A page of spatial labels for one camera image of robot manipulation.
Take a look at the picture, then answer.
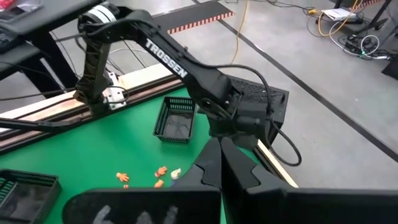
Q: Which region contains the white adapter box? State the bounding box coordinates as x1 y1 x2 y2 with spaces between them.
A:
322 7 358 22

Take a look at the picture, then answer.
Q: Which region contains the wooden table border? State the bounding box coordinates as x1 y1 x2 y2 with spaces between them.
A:
0 63 299 189

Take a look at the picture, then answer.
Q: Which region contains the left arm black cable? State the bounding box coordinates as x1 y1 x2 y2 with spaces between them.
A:
186 63 303 167

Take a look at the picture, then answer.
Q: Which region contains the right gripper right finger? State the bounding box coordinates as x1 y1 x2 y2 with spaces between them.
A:
220 136 398 224

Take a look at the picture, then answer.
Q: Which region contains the yellow cable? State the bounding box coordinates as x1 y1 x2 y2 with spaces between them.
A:
230 0 250 65

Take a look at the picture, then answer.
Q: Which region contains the orange extension cable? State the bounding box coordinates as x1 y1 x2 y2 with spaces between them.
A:
307 0 366 37

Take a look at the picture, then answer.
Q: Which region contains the black plastic mesh basket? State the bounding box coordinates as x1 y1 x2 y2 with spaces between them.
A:
0 169 62 224
152 96 197 144

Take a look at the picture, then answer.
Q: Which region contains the black aluminium table frame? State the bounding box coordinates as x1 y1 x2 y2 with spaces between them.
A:
0 76 187 155

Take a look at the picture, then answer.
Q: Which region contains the hazard-striped black floor mat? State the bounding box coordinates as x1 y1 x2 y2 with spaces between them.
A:
154 0 236 34

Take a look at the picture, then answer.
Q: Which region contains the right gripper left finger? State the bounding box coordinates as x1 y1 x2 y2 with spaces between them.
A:
61 138 223 224

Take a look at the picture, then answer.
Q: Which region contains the floor cable bundle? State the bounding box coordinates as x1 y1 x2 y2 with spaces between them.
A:
328 20 392 62

